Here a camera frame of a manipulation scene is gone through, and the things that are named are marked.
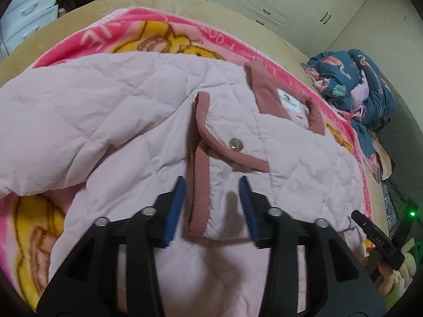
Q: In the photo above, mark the white chest of drawers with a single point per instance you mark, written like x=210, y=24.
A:
x=26, y=10

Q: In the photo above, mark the blue flamingo print quilt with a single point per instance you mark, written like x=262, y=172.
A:
x=343, y=72

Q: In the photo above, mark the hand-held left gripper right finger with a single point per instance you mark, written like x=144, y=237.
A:
x=248, y=204

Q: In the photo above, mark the yellow red patterned cloth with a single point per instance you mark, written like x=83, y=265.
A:
x=383, y=158

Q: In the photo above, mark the colourful fleece cloth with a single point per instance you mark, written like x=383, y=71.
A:
x=396, y=284

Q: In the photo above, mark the pink cartoon printed blanket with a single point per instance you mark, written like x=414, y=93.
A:
x=99, y=39

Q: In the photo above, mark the bed with beige sheet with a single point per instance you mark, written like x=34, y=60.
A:
x=82, y=13

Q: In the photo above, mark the pink quilted jacket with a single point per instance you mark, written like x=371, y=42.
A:
x=99, y=105

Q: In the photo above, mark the grey padded headboard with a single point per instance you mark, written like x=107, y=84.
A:
x=403, y=132

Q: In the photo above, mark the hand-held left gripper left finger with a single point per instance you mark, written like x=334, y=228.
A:
x=174, y=204

